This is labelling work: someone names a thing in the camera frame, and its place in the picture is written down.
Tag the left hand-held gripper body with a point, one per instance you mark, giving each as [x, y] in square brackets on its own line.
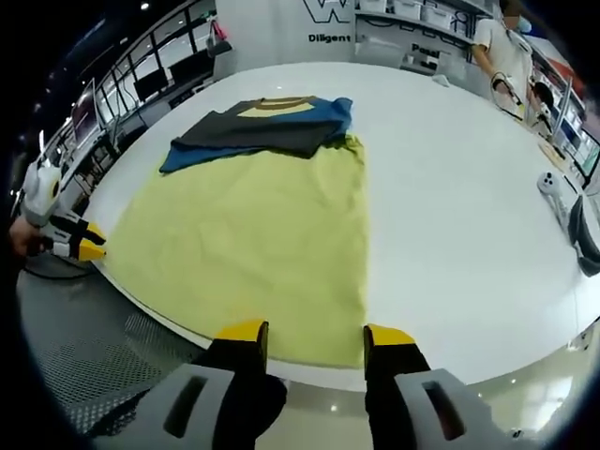
[40, 192]

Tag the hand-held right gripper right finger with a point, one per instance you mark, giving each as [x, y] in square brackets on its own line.
[394, 375]

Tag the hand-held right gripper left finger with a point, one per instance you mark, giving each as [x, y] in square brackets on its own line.
[234, 375]

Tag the yellow blue grey sleeved garment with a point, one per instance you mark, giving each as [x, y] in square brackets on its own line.
[258, 225]

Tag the person's left hand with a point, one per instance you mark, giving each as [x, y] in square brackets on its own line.
[25, 239]

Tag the large tilted display screen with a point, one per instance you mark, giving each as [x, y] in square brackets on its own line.
[85, 115]

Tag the grey mesh office chair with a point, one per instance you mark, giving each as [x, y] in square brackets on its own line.
[94, 356]

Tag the black computer monitor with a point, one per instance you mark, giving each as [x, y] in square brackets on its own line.
[188, 69]
[150, 85]

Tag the pink and grey hanging bag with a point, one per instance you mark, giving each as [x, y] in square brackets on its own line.
[220, 42]

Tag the wooden board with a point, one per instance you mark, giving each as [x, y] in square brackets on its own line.
[554, 151]

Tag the white crumpled cloth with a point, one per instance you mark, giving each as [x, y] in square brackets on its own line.
[441, 81]

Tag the grey square-backed chair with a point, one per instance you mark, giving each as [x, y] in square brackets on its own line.
[453, 69]
[377, 50]

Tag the grey metal shelving rack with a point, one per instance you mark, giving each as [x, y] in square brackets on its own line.
[422, 28]

